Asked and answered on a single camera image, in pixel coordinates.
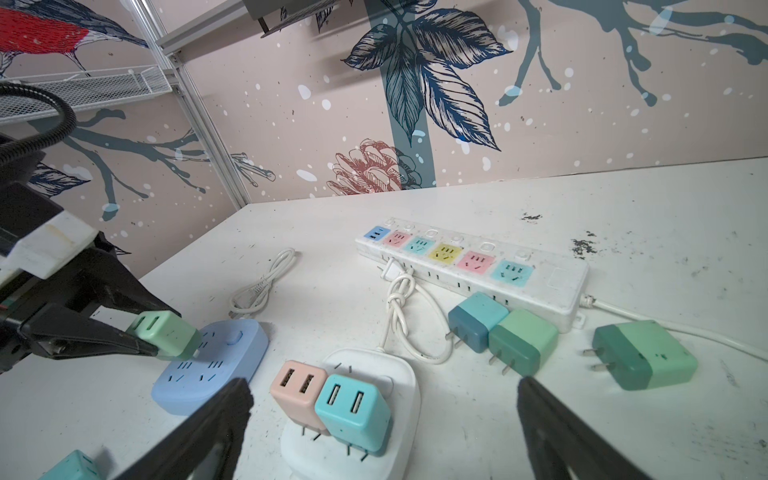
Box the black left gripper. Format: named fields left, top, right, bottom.
left=1, top=233, right=179, bottom=372

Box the light green charger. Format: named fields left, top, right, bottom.
left=488, top=309, right=559, bottom=377

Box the black hanging basket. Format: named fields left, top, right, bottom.
left=243, top=0, right=337, bottom=38

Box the white long power strip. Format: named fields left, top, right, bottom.
left=355, top=218, right=589, bottom=333

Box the white square strip cable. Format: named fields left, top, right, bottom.
left=376, top=257, right=454, bottom=367

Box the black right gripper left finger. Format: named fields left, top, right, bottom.
left=119, top=378, right=254, bottom=479

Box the white square power strip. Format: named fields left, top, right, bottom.
left=270, top=349, right=421, bottom=479

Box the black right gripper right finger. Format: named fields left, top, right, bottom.
left=517, top=377, right=648, bottom=479

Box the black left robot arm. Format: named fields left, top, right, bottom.
left=1, top=82, right=170, bottom=372

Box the white wire mesh shelf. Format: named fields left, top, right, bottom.
left=1, top=65, right=172, bottom=125

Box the white blue strip cable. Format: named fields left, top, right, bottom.
left=227, top=247, right=299, bottom=319

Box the teal charger near strip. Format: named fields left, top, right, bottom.
left=447, top=292, right=510, bottom=353

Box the teal charger front lowest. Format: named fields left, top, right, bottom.
left=40, top=450, right=103, bottom=480

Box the pink charger plug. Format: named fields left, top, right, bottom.
left=270, top=360, right=329, bottom=436

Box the blue square power strip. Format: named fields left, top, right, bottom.
left=151, top=318, right=269, bottom=416

